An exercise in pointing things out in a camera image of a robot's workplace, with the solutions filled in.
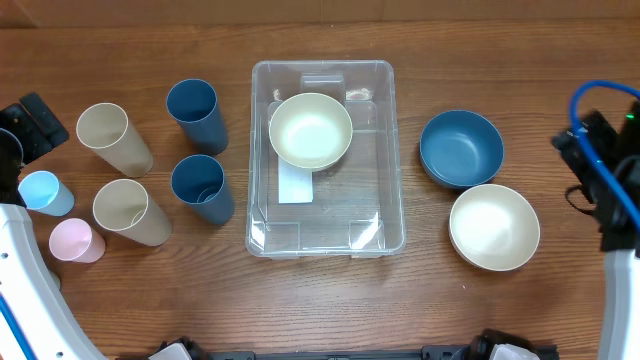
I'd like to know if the mint green small cup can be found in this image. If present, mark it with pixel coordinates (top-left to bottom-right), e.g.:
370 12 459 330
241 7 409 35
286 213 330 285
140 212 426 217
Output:
49 270 61 290

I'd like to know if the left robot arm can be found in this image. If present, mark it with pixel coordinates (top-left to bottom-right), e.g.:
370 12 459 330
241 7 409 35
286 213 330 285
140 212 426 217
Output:
1 92 104 360

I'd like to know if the pink small cup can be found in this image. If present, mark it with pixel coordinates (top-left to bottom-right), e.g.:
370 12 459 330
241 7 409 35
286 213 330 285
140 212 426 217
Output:
49 218 106 263

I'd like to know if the beige tall cup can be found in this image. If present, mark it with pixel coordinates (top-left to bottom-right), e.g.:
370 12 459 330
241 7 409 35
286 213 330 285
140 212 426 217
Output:
76 103 154 178
92 179 172 246

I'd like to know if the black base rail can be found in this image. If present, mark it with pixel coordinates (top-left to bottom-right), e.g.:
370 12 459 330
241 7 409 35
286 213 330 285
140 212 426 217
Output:
206 345 468 360

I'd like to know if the right blue cable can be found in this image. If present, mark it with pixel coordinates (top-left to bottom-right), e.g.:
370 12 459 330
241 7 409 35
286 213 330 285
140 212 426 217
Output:
568 79 640 231

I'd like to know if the cream bowl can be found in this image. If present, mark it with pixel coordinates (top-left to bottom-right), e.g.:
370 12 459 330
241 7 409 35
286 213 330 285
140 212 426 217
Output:
448 184 541 272
269 93 353 172

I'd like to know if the dark blue bowl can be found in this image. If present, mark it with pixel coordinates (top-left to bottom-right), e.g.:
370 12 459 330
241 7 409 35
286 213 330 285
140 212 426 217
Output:
418 110 505 190

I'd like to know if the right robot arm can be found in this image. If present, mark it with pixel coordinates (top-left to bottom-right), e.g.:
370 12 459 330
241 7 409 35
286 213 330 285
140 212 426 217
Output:
551 101 639 360

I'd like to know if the clear plastic storage bin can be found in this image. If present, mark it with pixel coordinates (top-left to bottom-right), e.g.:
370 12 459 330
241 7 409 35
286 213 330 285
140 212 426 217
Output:
246 60 406 259

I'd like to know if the white label in bin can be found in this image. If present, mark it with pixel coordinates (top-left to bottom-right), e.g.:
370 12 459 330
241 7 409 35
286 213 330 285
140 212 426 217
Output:
278 158 313 204

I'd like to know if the light blue small cup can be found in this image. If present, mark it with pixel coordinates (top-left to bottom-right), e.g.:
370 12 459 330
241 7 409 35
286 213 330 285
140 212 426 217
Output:
18 171 75 216

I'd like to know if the dark blue tall cup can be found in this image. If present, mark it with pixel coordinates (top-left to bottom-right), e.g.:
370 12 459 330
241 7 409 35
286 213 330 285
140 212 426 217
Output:
170 154 235 225
166 78 229 155

